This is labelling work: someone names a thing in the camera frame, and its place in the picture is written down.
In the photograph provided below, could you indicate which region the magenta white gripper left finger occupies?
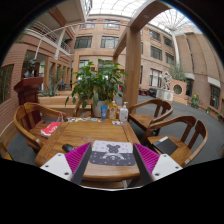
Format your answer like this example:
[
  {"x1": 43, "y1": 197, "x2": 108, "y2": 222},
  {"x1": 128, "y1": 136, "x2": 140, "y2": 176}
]
[{"x1": 41, "y1": 143, "x2": 92, "y2": 185}]

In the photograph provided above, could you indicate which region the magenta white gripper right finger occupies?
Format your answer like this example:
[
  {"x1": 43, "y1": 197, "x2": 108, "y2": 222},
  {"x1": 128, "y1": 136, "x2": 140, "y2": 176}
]
[{"x1": 133, "y1": 143, "x2": 182, "y2": 185}]

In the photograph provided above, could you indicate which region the black computer mouse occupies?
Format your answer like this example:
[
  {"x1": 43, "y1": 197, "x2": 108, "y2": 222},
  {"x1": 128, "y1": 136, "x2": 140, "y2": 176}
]
[{"x1": 62, "y1": 144, "x2": 74, "y2": 153}]

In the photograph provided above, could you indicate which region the grey patterned mouse pad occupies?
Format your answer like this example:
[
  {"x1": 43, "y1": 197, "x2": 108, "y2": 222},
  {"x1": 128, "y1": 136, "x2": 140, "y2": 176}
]
[{"x1": 89, "y1": 140, "x2": 135, "y2": 166}]

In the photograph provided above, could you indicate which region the black notebook on chair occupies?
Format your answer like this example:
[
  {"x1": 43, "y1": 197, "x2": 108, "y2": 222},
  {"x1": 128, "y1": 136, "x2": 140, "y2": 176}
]
[{"x1": 153, "y1": 136, "x2": 178, "y2": 155}]

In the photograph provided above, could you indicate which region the wooden table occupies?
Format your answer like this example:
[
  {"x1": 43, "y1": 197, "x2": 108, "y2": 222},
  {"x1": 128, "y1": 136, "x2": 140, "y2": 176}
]
[{"x1": 35, "y1": 120, "x2": 140, "y2": 188}]

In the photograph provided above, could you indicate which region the red white package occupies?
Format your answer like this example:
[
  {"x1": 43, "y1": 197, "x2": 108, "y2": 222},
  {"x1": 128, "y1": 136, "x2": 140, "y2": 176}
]
[{"x1": 41, "y1": 122, "x2": 60, "y2": 137}]

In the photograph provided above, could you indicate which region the right front wooden chair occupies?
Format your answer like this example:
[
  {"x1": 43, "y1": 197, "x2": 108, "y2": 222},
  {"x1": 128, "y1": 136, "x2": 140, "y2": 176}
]
[{"x1": 141, "y1": 115, "x2": 208, "y2": 168}]

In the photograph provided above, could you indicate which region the wooden chair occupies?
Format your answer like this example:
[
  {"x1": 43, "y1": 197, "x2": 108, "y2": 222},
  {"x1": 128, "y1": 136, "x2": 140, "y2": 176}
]
[
  {"x1": 128, "y1": 98, "x2": 173, "y2": 131},
  {"x1": 13, "y1": 102, "x2": 66, "y2": 151},
  {"x1": 73, "y1": 99, "x2": 93, "y2": 118},
  {"x1": 141, "y1": 115, "x2": 208, "y2": 168}
]

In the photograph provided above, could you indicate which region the right rear wooden chair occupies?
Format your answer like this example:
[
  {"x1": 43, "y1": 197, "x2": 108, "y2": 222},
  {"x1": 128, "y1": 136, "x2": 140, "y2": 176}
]
[{"x1": 128, "y1": 98, "x2": 173, "y2": 131}]

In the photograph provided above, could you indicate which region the clear pump sanitizer bottle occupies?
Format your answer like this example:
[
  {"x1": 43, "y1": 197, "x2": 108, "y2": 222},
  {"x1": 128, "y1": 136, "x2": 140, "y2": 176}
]
[{"x1": 119, "y1": 103, "x2": 128, "y2": 122}]

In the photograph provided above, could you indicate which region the white plant pot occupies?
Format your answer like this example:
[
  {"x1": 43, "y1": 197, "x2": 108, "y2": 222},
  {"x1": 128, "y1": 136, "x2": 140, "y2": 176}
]
[{"x1": 92, "y1": 100, "x2": 108, "y2": 117}]

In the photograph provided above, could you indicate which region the blue tube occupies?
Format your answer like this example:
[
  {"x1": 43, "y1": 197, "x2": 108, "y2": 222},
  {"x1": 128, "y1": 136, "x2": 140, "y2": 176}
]
[{"x1": 101, "y1": 105, "x2": 108, "y2": 121}]

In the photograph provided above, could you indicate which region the left front wooden chair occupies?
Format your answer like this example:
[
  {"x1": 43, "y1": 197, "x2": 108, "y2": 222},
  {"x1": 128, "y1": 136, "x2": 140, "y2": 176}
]
[{"x1": 13, "y1": 102, "x2": 66, "y2": 151}]

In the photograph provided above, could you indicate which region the yellow liquid bottle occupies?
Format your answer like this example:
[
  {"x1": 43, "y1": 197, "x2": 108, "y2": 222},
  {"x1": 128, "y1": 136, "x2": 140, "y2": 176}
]
[{"x1": 109, "y1": 101, "x2": 118, "y2": 120}]

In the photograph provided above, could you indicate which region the green potted plant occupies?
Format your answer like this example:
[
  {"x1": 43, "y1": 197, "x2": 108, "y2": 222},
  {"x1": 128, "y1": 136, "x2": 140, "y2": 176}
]
[{"x1": 66, "y1": 59, "x2": 128, "y2": 108}]

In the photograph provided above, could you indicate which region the dark red wooden podium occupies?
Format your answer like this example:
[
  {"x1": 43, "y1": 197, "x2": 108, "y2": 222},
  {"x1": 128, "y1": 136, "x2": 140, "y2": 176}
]
[{"x1": 14, "y1": 77, "x2": 43, "y2": 105}]

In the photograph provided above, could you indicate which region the white stone statue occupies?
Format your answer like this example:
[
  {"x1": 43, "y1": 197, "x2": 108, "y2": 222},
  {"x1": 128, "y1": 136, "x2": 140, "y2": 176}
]
[{"x1": 163, "y1": 73, "x2": 172, "y2": 90}]

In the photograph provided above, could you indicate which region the wooden pillar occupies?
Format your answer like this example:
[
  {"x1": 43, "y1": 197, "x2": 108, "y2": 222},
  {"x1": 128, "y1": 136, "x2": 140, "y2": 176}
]
[{"x1": 113, "y1": 0, "x2": 169, "y2": 106}]

